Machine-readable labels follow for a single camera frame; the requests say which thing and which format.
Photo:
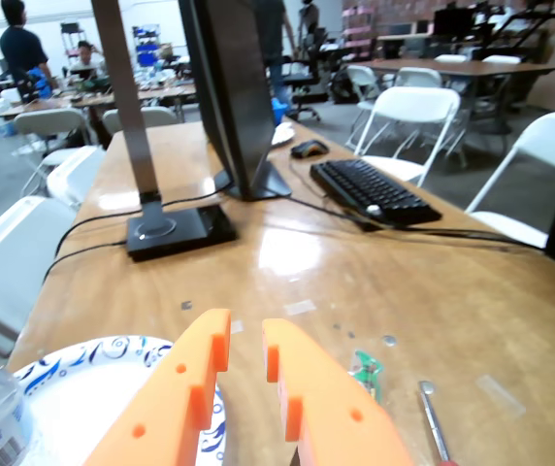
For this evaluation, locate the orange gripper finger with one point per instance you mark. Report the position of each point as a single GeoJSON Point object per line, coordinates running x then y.
{"type": "Point", "coordinates": [161, 417]}
{"type": "Point", "coordinates": [336, 417]}

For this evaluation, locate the blue patterned paper plate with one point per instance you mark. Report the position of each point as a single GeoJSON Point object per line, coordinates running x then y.
{"type": "Point", "coordinates": [88, 403]}

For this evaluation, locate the plain white paper plate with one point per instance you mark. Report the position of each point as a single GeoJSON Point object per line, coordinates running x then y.
{"type": "Point", "coordinates": [282, 133]}

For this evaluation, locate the green tape dispenser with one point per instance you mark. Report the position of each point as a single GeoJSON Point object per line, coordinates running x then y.
{"type": "Point", "coordinates": [369, 369]}

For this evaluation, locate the red black screwdriver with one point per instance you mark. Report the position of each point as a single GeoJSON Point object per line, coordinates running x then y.
{"type": "Point", "coordinates": [435, 422]}

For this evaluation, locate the clear tape strip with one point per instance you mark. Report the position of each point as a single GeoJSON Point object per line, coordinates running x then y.
{"type": "Point", "coordinates": [500, 395]}
{"type": "Point", "coordinates": [238, 326]}
{"type": "Point", "coordinates": [301, 308]}

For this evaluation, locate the black grey desk lamp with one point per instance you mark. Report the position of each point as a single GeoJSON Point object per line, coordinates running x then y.
{"type": "Point", "coordinates": [175, 233]}

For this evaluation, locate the white folding chair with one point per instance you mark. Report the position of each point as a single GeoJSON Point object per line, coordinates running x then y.
{"type": "Point", "coordinates": [156, 116]}
{"type": "Point", "coordinates": [74, 175]}
{"type": "Point", "coordinates": [418, 77]}
{"type": "Point", "coordinates": [544, 141]}
{"type": "Point", "coordinates": [49, 121]}
{"type": "Point", "coordinates": [413, 104]}
{"type": "Point", "coordinates": [362, 77]}
{"type": "Point", "coordinates": [6, 267]}

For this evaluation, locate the black keyboard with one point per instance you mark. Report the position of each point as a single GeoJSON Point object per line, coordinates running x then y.
{"type": "Point", "coordinates": [369, 189]}

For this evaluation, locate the black orange computer mouse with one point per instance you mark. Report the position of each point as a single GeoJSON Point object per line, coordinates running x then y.
{"type": "Point", "coordinates": [306, 148]}

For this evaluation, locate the blue plastic bin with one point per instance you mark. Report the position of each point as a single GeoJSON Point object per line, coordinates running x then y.
{"type": "Point", "coordinates": [279, 109]}

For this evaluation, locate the cluttered background work table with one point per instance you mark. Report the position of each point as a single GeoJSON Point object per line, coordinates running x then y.
{"type": "Point", "coordinates": [88, 99]}

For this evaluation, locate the black computer monitor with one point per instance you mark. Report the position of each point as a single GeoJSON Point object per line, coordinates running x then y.
{"type": "Point", "coordinates": [238, 97]}

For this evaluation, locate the black office chair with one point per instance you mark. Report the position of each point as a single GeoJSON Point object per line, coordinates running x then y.
{"type": "Point", "coordinates": [309, 77]}

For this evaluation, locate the seated person light shirt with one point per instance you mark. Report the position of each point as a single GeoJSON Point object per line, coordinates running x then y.
{"type": "Point", "coordinates": [86, 58]}

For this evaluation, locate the shelf with blue bins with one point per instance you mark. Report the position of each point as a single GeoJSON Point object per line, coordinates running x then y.
{"type": "Point", "coordinates": [146, 48]}

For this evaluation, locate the brown background table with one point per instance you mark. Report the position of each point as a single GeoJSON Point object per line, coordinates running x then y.
{"type": "Point", "coordinates": [452, 67]}

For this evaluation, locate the standing person blue jeans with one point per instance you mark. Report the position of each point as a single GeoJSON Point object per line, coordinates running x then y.
{"type": "Point", "coordinates": [275, 48]}

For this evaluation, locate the standing person dark shirt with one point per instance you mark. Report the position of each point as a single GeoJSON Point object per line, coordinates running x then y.
{"type": "Point", "coordinates": [22, 48]}

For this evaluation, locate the distant standing person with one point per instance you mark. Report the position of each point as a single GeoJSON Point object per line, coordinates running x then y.
{"type": "Point", "coordinates": [309, 17]}

